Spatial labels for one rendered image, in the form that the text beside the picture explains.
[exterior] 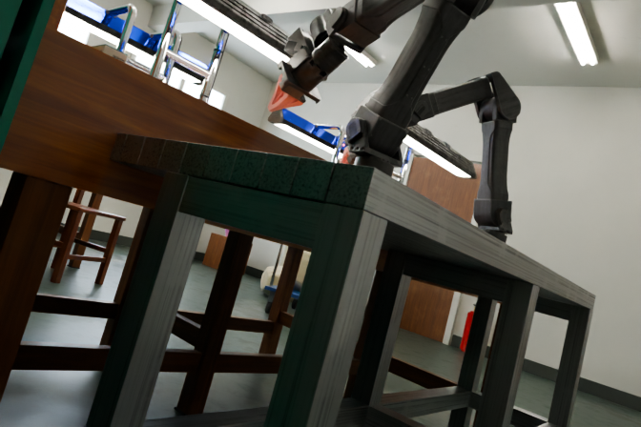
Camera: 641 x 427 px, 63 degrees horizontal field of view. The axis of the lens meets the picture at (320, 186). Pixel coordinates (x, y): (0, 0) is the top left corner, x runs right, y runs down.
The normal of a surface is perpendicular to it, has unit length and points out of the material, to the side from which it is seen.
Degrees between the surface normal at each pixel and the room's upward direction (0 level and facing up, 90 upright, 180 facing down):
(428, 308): 90
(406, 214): 90
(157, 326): 90
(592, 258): 90
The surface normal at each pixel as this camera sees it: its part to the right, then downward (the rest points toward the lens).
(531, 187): -0.58, -0.26
